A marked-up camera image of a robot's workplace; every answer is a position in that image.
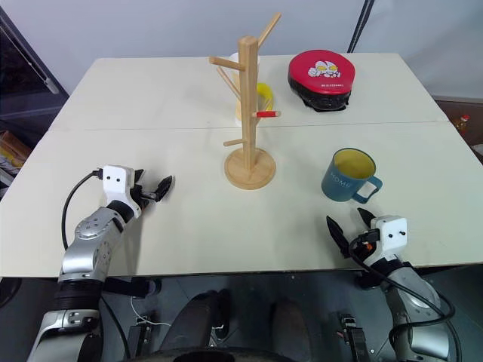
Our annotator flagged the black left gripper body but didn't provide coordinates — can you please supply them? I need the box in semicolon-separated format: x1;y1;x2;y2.
128;170;160;213

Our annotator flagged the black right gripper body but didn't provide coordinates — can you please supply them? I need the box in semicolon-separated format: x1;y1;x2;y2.
347;230;380;264

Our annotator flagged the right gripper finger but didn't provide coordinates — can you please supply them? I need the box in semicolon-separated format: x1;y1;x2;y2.
356;207;376;230
325;215;352;259

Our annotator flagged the wooden mug tree stand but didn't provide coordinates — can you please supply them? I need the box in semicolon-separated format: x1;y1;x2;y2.
208;11;283;191

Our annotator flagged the white mug yellow handle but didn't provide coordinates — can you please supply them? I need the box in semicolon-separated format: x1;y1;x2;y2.
228;52;263;127

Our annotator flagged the blue mug yellow inside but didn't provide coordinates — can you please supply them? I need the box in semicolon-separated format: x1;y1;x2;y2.
321;147;384;204

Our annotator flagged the black table clamp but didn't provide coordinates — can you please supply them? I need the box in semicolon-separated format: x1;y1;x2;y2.
100;276;162;299

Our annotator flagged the yellow cardboard box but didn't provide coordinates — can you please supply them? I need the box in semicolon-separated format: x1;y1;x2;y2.
0;129;33;179

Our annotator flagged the small red yellow bottle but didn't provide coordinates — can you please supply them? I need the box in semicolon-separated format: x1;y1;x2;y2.
454;113;472;135

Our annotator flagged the yellow curved object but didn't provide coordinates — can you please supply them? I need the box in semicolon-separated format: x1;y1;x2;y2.
257;82;276;111

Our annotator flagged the dark cabinet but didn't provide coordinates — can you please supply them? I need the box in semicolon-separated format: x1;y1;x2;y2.
0;7;71;152

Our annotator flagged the red black boxing pad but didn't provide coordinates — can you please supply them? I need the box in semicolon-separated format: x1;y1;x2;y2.
287;51;359;113

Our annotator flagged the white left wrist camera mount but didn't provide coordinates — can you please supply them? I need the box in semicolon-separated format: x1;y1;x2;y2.
101;164;143;220

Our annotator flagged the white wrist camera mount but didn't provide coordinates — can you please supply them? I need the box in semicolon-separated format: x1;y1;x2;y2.
101;164;143;220
369;215;409;265

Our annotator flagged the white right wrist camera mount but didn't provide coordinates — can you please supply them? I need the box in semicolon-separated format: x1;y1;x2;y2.
369;215;409;265

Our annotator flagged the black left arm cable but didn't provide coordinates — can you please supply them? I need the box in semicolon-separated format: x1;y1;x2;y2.
61;170;106;250

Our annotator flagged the thin white cable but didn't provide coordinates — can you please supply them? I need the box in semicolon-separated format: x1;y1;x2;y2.
129;295;171;328

